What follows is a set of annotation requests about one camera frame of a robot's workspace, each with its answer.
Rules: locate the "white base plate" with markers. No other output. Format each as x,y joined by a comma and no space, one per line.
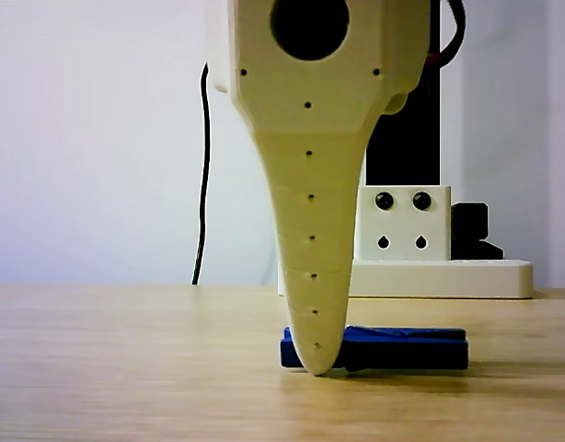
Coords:
439,278

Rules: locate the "black upright post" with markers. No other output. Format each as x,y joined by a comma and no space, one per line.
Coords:
402,152

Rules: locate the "blue clothes peg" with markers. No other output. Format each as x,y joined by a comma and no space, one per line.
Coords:
402,352

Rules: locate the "black clamp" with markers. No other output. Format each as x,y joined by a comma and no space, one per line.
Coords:
471,230

